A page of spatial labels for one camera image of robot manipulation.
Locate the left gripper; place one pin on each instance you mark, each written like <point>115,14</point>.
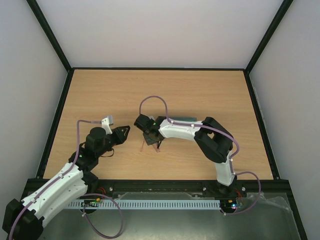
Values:
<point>120,137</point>

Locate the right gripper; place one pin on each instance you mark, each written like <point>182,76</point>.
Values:
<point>152,137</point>

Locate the pink sunglasses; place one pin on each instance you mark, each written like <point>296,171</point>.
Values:
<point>155,146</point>

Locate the grey-green glasses case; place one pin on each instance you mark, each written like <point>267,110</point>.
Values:
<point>184,119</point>

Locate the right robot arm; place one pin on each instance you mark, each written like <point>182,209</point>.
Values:
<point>215,142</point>

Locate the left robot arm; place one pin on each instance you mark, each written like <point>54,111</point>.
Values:
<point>26,219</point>

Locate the left circuit board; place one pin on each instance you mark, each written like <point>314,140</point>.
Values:
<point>94,203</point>

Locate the circuit board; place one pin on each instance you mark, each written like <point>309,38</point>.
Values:
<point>94,203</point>
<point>230,206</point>

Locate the right circuit board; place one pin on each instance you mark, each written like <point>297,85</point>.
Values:
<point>230,206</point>

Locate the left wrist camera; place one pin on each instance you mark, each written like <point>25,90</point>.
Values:
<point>106,124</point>

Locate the black aluminium front rail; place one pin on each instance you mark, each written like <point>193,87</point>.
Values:
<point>206,188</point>

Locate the light blue cable duct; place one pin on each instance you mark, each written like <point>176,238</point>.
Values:
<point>129,204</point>

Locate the black cage frame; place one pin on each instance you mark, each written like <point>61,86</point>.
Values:
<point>285,5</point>

